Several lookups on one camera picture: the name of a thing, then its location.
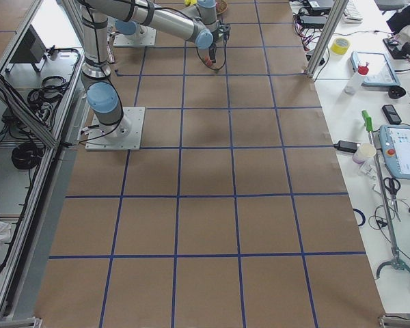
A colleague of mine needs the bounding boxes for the black power adapter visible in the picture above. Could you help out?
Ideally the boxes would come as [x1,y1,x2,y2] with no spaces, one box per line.
[333,140,359,153]

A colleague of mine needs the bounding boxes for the teach pendant with screen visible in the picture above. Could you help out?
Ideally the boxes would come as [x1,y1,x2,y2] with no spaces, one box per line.
[379,124,410,180]

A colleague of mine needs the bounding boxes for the aluminium frame post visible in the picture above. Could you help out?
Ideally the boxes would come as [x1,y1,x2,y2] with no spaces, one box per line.
[305,0,348,78]

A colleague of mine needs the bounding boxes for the woven wicker fruit basket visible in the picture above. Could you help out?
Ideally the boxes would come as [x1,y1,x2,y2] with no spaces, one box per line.
[216,0,228,15]

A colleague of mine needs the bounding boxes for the grey control box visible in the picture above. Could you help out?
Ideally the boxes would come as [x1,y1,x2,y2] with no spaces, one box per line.
[5,25,46,72]

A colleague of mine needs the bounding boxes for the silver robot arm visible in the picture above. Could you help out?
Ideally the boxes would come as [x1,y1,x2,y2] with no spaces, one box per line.
[63,1,227,151]

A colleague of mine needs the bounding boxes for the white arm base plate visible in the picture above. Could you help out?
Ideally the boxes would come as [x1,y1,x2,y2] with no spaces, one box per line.
[85,107,146,151]
[113,27,156,48]

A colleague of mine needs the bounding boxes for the coiled black cable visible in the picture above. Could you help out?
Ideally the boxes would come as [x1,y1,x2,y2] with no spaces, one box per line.
[11,141,44,171]

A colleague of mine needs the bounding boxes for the black handled scissors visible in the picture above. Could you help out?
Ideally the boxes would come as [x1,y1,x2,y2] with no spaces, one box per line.
[383,177,401,221]

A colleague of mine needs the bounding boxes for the white bottle red cap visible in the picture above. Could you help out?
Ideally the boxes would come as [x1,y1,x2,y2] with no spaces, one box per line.
[344,64,369,95]

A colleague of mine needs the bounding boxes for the black power brick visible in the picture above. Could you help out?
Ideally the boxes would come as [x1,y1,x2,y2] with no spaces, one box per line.
[299,16,327,29]

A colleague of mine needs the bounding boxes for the black phone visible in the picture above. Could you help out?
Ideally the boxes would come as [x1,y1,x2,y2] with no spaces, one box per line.
[382,105,402,125]

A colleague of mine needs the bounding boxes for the yellow tape roll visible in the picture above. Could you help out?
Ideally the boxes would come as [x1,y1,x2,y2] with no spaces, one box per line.
[331,38,351,55]

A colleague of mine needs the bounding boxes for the yellow banana bunch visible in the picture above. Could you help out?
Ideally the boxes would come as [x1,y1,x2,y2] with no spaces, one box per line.
[184,0,197,6]

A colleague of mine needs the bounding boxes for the long reach grabber tool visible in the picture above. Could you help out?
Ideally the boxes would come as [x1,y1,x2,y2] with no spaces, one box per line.
[361,110,410,279]

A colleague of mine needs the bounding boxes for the white paper cup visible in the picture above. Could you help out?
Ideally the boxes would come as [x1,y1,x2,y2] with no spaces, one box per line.
[352,143,377,164]

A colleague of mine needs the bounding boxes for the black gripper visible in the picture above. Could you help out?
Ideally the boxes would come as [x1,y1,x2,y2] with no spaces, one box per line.
[208,36,218,62]

